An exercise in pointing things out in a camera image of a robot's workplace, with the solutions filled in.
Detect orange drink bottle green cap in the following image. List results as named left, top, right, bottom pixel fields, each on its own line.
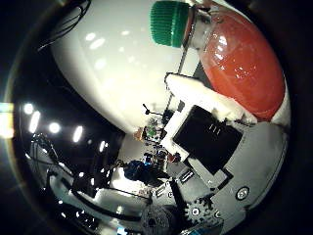
left=150, top=0, right=287, bottom=121

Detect green potted plant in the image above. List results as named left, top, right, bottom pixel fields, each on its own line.
left=145, top=118, right=159, bottom=140

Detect black tripod stand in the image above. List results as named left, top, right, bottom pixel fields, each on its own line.
left=142, top=103, right=174, bottom=125

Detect light wooden shelf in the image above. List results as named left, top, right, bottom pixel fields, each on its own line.
left=133, top=126, right=146, bottom=141

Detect person in dark clothes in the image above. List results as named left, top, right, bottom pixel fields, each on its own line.
left=122, top=158, right=170, bottom=188

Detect black ceiling cables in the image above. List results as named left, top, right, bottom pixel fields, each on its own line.
left=37, top=0, right=93, bottom=53

